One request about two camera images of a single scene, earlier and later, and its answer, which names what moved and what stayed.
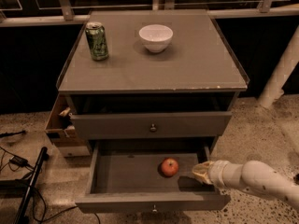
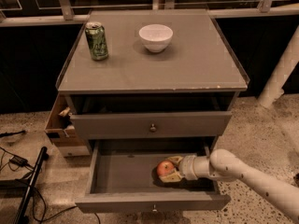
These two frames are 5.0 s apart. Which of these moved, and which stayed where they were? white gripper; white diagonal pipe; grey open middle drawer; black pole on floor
Moved: white gripper
Stayed: grey open middle drawer; white diagonal pipe; black pole on floor
